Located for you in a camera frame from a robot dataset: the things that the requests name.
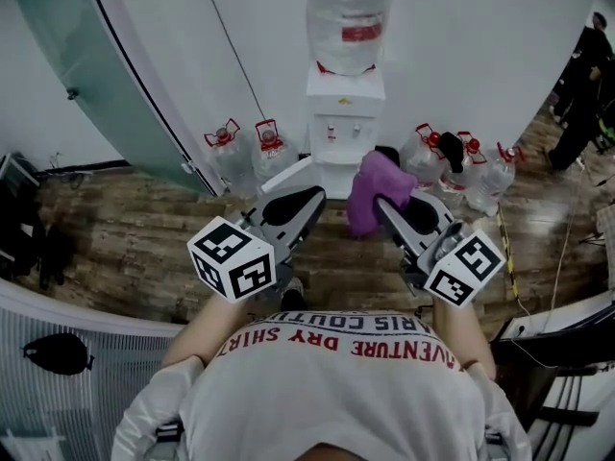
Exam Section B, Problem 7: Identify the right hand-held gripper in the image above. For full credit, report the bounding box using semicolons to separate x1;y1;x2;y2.
376;196;507;309

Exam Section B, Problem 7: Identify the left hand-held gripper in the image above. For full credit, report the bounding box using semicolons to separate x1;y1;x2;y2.
185;184;330;303

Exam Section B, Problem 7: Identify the purple cloth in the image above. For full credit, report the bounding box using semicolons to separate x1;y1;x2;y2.
346;150;418;238

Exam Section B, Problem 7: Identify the white water dispenser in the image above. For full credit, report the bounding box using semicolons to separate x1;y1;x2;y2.
258;62;387;201

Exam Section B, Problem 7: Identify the person's right forearm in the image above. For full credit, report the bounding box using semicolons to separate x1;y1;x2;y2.
430;300;499;378

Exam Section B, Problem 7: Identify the person's left forearm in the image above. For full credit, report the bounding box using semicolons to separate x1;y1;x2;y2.
160;298;251;369

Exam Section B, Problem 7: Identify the large clear water bottle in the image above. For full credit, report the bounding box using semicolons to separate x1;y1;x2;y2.
306;0;398;76

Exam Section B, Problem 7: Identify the person's left grey shoe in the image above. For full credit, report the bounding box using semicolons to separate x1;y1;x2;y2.
281;276;308;312

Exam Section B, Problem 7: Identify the black fabric item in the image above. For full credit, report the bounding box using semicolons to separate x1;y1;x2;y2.
438;131;466;173

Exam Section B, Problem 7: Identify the white desk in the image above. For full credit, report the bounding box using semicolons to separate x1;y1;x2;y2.
499;288;615;343

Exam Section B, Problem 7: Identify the person's white printed shirt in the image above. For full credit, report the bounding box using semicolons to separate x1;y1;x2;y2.
110;309;532;461

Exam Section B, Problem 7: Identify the black chair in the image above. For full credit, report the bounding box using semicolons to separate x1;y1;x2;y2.
489;333;615;450

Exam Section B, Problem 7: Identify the frosted glass door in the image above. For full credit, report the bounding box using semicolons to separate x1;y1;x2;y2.
9;0;220;197

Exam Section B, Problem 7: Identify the small black bag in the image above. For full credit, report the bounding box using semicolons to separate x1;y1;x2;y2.
21;332;96;377

